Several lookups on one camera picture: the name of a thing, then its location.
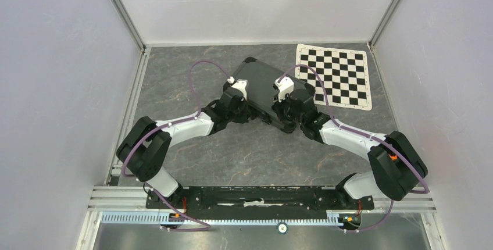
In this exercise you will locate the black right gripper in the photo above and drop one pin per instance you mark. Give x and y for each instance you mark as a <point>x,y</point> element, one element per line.
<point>277,106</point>

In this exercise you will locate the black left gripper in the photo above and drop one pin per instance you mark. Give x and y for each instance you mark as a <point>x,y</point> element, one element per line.
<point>246,114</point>

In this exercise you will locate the black poker case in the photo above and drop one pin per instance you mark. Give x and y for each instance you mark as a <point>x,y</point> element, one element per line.
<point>260,91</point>

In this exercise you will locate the green 50 chip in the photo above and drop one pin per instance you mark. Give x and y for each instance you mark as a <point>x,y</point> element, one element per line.
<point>282,228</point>

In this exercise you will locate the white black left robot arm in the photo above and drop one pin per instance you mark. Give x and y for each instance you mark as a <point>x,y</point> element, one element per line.
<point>144,149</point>

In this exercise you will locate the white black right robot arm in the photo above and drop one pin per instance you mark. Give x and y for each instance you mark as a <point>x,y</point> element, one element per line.
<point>396,167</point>

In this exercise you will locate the black white chessboard mat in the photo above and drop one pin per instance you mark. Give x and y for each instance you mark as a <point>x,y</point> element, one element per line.
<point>340,76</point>

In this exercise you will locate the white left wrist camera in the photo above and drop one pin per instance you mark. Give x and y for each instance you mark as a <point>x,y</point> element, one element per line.
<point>240,85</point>

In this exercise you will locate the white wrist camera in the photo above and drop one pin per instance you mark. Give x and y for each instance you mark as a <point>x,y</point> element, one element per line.
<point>284,86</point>
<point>240,85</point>

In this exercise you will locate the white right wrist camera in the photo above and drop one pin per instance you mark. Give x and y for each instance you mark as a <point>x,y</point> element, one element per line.
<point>284,86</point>

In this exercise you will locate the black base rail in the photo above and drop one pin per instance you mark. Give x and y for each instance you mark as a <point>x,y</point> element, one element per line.
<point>264,202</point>

